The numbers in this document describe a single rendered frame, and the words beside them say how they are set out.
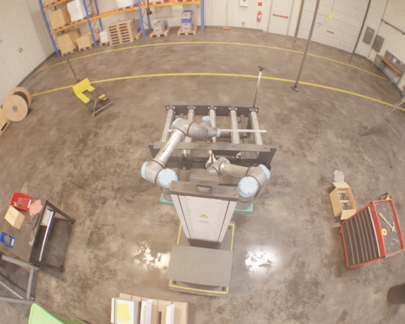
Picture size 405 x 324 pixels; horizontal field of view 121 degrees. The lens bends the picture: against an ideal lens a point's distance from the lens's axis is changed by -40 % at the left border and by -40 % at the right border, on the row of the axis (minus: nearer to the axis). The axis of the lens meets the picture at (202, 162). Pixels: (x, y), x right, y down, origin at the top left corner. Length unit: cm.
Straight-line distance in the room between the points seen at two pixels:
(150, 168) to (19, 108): 647
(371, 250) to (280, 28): 1023
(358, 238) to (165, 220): 273
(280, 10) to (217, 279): 1071
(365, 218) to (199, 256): 211
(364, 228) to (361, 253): 34
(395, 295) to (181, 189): 379
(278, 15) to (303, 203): 926
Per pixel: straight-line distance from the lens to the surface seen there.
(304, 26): 1144
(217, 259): 178
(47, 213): 309
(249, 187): 117
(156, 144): 197
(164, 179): 119
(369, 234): 277
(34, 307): 261
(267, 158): 214
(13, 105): 735
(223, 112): 282
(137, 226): 288
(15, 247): 313
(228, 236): 237
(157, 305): 243
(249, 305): 270
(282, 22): 1099
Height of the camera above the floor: 261
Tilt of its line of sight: 54 degrees down
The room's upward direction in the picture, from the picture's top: 1 degrees counter-clockwise
